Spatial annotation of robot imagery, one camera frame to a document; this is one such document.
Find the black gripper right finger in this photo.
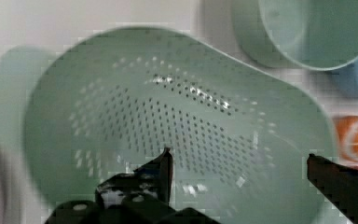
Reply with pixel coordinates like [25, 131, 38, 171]
[307, 154, 358, 224]

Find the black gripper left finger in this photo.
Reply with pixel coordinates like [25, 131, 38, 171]
[94, 147, 173, 206]

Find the green plastic strainer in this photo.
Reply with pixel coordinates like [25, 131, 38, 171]
[0, 27, 335, 224]

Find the orange half toy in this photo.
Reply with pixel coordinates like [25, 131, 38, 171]
[335, 116, 358, 162]

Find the green bowl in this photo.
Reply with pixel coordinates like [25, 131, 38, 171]
[231, 0, 358, 71]

